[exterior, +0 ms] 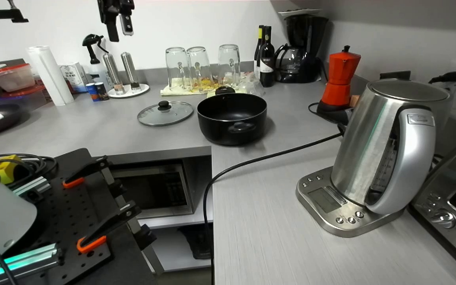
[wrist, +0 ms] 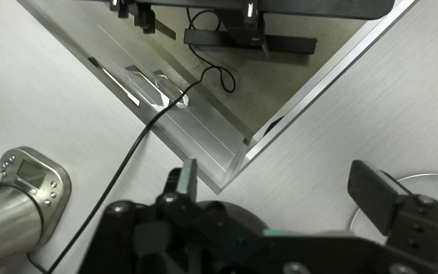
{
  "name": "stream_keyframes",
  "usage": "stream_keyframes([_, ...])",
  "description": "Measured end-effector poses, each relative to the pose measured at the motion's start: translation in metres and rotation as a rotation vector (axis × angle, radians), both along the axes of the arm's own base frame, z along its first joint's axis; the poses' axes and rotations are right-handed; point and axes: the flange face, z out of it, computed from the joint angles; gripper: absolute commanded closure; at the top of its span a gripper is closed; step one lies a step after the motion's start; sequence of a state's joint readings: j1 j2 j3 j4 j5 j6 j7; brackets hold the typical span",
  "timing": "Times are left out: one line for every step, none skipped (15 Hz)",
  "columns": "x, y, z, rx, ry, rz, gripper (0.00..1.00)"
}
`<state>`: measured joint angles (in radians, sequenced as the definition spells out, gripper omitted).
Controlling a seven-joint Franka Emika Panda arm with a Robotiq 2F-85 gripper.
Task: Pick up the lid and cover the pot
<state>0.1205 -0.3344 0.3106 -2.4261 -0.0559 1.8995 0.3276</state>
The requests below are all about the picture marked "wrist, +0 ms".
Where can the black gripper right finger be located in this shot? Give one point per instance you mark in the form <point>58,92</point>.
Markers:
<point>373,195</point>

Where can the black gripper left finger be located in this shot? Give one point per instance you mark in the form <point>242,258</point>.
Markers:
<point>189,177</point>

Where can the grey drawer cabinet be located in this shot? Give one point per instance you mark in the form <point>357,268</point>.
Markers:
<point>198,130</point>

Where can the stainless steel electric kettle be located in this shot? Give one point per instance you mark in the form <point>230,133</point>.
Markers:
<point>6,223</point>

